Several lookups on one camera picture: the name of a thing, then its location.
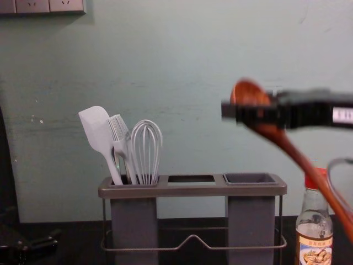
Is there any grey cable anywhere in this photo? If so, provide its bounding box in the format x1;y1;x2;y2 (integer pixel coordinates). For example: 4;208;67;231
326;156;353;216

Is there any steel utensil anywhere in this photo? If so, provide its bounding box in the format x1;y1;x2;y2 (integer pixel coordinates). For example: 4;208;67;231
111;146;130;183

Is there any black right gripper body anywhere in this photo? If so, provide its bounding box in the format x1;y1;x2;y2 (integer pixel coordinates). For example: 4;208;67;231
278;87;353;130

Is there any pale grey silicone brush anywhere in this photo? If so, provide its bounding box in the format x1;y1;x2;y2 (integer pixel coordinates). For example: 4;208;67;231
106;114;137;184

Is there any pale grey silicone spatula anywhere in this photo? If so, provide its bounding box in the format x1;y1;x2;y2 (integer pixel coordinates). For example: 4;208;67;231
78;105;124;186

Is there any brown wooden spoon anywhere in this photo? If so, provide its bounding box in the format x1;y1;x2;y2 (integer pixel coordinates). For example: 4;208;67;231
229;77;353;241

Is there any pale grey silicone whisk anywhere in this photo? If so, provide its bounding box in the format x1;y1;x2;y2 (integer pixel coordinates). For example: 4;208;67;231
130;119;164;186

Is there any clear glass bottle red cap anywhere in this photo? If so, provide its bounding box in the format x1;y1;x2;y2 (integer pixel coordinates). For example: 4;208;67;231
295;166;335;265

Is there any grey metal utensil rack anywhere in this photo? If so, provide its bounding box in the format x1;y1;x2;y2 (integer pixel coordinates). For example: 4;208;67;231
98;173;288;253

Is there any black table cloth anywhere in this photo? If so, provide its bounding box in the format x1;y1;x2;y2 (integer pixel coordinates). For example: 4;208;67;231
0;215;353;265

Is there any grey plastic utensil cup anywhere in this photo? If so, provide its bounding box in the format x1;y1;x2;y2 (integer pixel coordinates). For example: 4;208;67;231
109;181;160;265
222;172;277;265

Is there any white wall socket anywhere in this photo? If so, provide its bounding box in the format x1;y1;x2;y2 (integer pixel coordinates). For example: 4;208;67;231
15;0;50;14
49;0;85;13

